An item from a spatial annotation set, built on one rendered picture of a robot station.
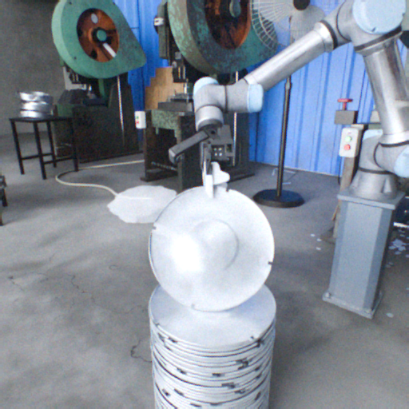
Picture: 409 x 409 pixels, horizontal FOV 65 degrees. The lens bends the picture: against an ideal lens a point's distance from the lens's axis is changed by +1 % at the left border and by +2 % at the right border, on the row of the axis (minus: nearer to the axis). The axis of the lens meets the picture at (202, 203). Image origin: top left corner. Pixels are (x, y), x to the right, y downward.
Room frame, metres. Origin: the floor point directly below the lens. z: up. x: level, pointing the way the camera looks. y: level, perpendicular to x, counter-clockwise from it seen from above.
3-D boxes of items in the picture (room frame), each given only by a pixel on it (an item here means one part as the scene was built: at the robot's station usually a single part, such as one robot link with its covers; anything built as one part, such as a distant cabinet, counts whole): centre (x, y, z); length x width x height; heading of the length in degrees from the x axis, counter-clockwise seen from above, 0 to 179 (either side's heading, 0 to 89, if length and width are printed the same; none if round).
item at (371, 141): (1.11, -0.62, 0.62); 0.13 x 0.12 x 0.14; 3
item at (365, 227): (1.12, -0.62, 0.23); 0.19 x 0.19 x 0.45; 51
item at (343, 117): (1.71, -0.74, 0.62); 0.10 x 0.06 x 0.20; 46
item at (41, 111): (3.22, 1.58, 0.40); 0.45 x 0.40 x 0.79; 58
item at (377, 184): (1.12, -0.62, 0.50); 0.15 x 0.15 x 0.10
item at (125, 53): (4.30, 1.19, 0.87); 1.53 x 0.99 x 1.74; 139
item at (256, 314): (0.63, -0.02, 0.34); 0.29 x 0.29 x 0.01
